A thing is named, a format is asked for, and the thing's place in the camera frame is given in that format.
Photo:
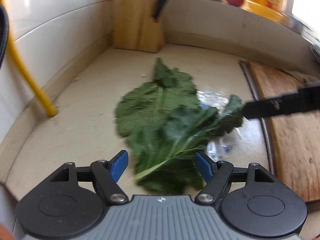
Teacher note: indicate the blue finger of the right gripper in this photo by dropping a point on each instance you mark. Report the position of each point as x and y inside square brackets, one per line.
[306, 99]

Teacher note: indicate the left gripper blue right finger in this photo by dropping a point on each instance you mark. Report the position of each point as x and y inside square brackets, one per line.
[204, 165]

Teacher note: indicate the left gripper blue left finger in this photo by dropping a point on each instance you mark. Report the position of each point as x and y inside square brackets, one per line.
[118, 164]

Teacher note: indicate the black kitchen scissors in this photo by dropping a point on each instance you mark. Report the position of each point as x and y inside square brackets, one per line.
[157, 9]

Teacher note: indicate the large clear plastic bag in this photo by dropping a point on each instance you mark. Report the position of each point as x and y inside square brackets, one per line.
[225, 135]

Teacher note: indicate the wooden cutting board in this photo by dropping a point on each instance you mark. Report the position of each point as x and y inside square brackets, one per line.
[295, 138]

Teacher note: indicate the dark green leafy vegetable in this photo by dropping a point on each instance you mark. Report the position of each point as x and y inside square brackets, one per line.
[165, 126]

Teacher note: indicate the wooden knife block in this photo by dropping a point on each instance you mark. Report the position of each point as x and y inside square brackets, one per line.
[135, 27]

